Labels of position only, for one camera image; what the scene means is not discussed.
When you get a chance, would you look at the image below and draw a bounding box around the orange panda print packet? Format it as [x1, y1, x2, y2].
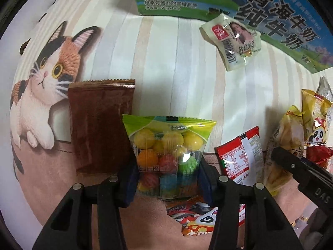
[165, 196, 246, 237]

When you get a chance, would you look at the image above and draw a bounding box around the striped cat print blanket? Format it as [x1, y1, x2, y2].
[0, 0, 333, 250]

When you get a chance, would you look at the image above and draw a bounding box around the yellow panda print packet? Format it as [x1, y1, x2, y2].
[301, 89, 333, 147]

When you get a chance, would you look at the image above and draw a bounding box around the pale chicken feet packet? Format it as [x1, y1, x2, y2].
[199, 13, 261, 72]

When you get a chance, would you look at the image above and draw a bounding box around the red white snack packet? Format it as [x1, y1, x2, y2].
[215, 126, 265, 187]

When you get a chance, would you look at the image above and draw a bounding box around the brown snack packet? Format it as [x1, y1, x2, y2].
[68, 79, 136, 174]

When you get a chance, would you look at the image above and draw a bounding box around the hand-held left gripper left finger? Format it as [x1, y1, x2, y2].
[31, 165, 140, 250]

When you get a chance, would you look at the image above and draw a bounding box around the colourful gumball candy bag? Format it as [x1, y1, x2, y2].
[122, 114, 217, 201]

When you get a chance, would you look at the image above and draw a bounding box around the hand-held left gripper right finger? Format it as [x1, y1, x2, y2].
[197, 158, 292, 250]

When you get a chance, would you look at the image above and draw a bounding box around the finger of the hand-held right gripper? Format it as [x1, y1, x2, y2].
[271, 147, 333, 186]

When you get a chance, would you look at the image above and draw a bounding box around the silver snack packet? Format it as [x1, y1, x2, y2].
[316, 75, 333, 103]

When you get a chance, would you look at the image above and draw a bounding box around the yellow snack packet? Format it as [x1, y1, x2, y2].
[263, 105, 305, 197]

